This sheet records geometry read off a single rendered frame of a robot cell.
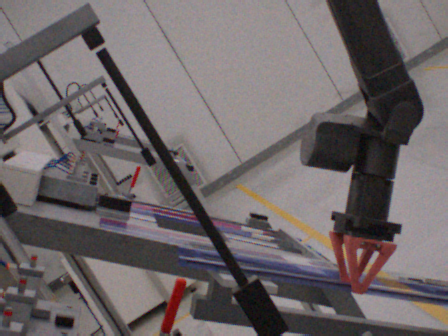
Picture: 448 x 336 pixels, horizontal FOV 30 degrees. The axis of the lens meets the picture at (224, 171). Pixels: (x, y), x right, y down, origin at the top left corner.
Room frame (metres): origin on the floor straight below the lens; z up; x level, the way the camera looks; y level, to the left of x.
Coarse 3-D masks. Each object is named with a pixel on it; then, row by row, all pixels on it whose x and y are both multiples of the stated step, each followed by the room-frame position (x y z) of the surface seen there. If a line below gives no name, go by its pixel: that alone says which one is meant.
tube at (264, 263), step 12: (180, 252) 1.17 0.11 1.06; (192, 252) 1.17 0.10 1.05; (204, 252) 1.17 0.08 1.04; (216, 252) 1.18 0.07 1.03; (264, 264) 1.18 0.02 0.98; (276, 264) 1.18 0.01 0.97; (288, 264) 1.19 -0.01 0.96; (324, 276) 1.19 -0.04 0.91; (336, 276) 1.19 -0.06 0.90; (360, 276) 1.20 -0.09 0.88; (396, 288) 1.20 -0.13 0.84; (408, 288) 1.20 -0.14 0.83; (420, 288) 1.21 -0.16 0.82; (432, 288) 1.21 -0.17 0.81; (444, 288) 1.21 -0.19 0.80
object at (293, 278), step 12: (180, 264) 1.05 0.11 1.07; (192, 264) 1.06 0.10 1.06; (204, 264) 1.06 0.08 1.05; (216, 264) 1.06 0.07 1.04; (264, 276) 1.06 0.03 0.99; (276, 276) 1.07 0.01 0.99; (288, 276) 1.07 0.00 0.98; (300, 276) 1.07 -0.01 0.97; (336, 288) 1.07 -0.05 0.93; (348, 288) 1.08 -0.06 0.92; (372, 288) 1.08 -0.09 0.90; (384, 288) 1.09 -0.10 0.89; (408, 300) 1.09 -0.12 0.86; (420, 300) 1.09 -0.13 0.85; (432, 300) 1.09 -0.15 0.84; (444, 300) 1.09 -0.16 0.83
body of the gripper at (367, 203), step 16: (352, 176) 1.10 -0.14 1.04; (368, 176) 1.08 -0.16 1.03; (352, 192) 1.09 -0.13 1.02; (368, 192) 1.07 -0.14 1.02; (384, 192) 1.07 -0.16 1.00; (352, 208) 1.08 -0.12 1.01; (368, 208) 1.07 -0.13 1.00; (384, 208) 1.07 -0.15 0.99; (352, 224) 1.06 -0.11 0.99; (368, 224) 1.04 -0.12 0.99; (384, 224) 1.04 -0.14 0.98; (400, 224) 1.05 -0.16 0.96
